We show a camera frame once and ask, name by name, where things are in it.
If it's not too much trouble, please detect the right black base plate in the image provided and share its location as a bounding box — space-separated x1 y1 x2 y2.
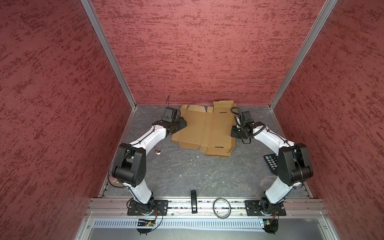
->
244 200 287 217

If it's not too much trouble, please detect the right aluminium corner post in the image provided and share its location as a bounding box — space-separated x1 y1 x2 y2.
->
269 0 338 111

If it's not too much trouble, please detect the left aluminium corner post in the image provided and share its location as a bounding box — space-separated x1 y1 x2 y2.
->
81 0 137 111

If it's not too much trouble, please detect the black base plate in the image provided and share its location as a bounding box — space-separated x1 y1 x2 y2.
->
244 200 287 217
127 200 169 216

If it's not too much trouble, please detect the aluminium frame rail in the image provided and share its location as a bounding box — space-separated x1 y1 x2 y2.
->
85 197 330 219

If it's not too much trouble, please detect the white perforated cable duct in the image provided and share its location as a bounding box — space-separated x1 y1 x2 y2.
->
92 218 264 232

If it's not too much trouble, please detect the glass spice jar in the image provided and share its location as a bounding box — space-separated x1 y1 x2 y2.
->
108 176 119 185

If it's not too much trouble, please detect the brown cardboard box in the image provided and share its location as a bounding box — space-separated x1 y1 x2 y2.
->
172 100 236 157

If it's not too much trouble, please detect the left circuit board connector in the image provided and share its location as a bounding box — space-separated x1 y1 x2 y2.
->
136 219 157 235

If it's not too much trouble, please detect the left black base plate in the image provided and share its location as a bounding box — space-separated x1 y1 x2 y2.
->
127 200 169 216

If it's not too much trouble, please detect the aluminium corner post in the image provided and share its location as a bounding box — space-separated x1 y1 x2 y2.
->
269 0 338 111
81 0 137 111

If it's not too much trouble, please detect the circuit board connector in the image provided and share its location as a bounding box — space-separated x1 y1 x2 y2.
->
136 219 157 235
263 219 279 235

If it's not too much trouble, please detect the black cable ring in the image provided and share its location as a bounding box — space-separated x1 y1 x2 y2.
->
212 197 232 219

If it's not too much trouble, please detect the black calculator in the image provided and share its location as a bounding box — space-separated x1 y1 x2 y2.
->
263 154 278 176

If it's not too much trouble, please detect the right circuit board connector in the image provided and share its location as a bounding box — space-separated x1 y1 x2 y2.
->
263 219 279 235

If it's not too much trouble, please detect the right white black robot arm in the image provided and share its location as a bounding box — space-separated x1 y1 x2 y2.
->
231 124 314 216

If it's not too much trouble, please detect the black handle bar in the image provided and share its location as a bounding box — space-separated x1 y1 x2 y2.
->
191 190 198 214

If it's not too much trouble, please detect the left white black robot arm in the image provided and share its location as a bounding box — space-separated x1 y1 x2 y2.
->
110 117 187 215

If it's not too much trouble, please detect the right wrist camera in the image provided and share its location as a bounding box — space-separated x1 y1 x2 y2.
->
239 111 255 128

